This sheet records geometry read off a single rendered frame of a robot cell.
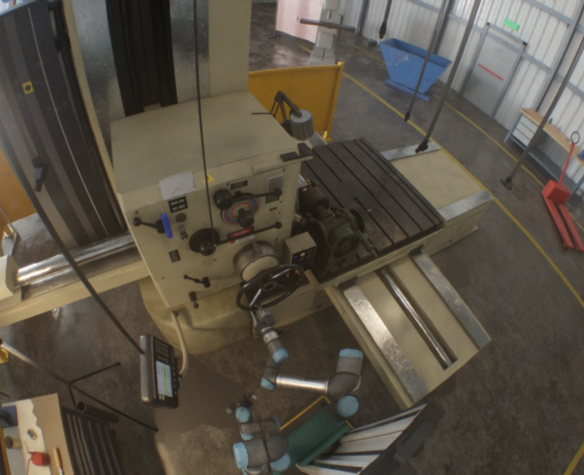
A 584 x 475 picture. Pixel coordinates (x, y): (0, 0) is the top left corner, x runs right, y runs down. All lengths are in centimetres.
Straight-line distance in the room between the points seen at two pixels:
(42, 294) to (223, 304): 125
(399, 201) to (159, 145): 193
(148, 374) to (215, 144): 104
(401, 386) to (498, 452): 165
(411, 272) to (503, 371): 168
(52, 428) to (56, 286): 83
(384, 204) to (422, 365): 127
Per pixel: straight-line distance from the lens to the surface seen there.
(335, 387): 152
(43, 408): 213
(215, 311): 230
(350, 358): 154
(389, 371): 220
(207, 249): 138
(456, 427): 321
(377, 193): 266
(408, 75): 750
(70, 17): 158
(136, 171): 132
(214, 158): 129
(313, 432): 208
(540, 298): 466
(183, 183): 123
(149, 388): 147
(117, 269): 192
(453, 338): 253
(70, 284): 200
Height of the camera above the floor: 267
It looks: 51 degrees down
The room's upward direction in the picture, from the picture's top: 9 degrees clockwise
